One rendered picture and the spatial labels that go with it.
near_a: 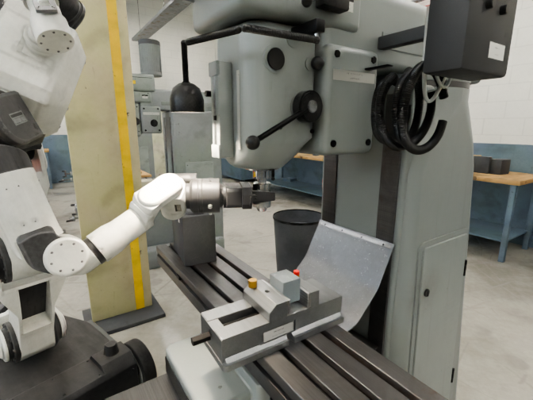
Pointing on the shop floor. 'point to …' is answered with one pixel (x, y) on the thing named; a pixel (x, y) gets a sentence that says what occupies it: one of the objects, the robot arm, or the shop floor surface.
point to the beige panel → (109, 166)
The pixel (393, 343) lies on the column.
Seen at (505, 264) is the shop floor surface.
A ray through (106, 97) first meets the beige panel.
